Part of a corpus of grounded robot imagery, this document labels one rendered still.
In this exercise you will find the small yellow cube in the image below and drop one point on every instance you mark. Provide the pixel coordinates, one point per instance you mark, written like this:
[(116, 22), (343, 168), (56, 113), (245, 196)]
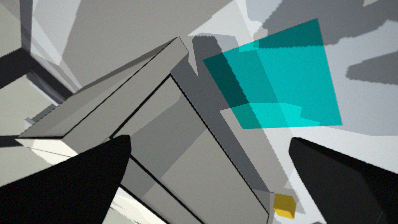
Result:
[(284, 206)]

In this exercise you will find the black metal frame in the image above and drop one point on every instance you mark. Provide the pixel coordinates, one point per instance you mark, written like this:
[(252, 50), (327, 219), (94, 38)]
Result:
[(13, 66)]

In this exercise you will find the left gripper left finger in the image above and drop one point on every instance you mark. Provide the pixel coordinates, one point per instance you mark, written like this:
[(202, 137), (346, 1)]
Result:
[(78, 190)]

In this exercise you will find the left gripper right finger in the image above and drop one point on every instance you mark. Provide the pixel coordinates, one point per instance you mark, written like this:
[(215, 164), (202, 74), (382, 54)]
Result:
[(345, 190)]

